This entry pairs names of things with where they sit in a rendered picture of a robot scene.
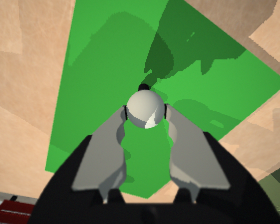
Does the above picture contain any white ball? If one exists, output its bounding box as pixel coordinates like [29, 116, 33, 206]
[126, 90, 165, 129]

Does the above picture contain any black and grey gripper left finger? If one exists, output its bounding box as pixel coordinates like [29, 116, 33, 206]
[27, 105, 127, 224]

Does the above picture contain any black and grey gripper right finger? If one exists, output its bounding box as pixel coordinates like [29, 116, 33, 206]
[164, 103, 280, 224]

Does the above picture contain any green rectangular mat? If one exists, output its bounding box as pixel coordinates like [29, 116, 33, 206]
[45, 0, 280, 199]

